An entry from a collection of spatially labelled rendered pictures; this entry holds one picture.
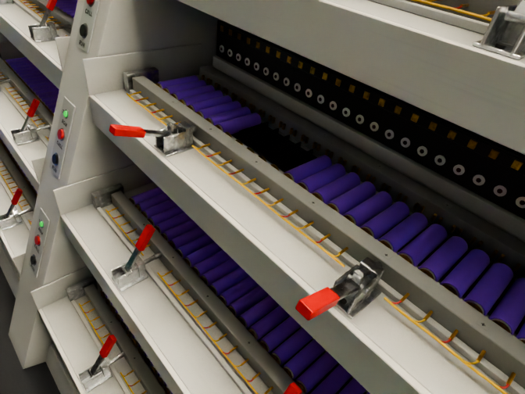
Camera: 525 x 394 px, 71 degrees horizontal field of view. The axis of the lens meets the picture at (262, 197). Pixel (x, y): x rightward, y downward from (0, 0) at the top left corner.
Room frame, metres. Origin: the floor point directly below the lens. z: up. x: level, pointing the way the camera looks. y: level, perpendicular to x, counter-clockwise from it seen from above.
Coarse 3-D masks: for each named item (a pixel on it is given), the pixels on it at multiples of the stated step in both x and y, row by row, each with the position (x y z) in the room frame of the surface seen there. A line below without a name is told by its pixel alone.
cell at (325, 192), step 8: (344, 176) 0.40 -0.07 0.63; (352, 176) 0.40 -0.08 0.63; (328, 184) 0.38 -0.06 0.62; (336, 184) 0.38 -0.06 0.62; (344, 184) 0.38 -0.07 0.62; (352, 184) 0.39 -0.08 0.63; (312, 192) 0.36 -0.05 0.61; (320, 192) 0.36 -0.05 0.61; (328, 192) 0.36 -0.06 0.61; (336, 192) 0.37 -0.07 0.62; (344, 192) 0.38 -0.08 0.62; (328, 200) 0.36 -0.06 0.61
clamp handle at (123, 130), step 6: (114, 126) 0.35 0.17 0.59; (120, 126) 0.36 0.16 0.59; (126, 126) 0.37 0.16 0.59; (132, 126) 0.37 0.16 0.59; (168, 126) 0.40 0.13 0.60; (114, 132) 0.35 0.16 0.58; (120, 132) 0.35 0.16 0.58; (126, 132) 0.36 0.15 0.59; (132, 132) 0.36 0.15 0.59; (138, 132) 0.37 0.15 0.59; (144, 132) 0.37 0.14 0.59; (150, 132) 0.38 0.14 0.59; (156, 132) 0.39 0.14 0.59; (162, 132) 0.40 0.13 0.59; (168, 132) 0.41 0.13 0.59
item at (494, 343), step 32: (160, 96) 0.48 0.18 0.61; (256, 160) 0.38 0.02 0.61; (288, 192) 0.34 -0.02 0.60; (320, 224) 0.32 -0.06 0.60; (352, 224) 0.32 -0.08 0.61; (352, 256) 0.30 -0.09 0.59; (384, 256) 0.29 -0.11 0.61; (416, 288) 0.26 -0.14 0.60; (448, 320) 0.25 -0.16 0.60; (480, 320) 0.25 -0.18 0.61; (480, 352) 0.24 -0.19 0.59; (512, 352) 0.23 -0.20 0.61
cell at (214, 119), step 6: (240, 108) 0.50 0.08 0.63; (246, 108) 0.51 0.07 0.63; (216, 114) 0.47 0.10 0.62; (222, 114) 0.48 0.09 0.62; (228, 114) 0.48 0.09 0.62; (234, 114) 0.49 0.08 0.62; (240, 114) 0.49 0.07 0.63; (246, 114) 0.50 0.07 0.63; (216, 120) 0.46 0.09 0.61; (222, 120) 0.47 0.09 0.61
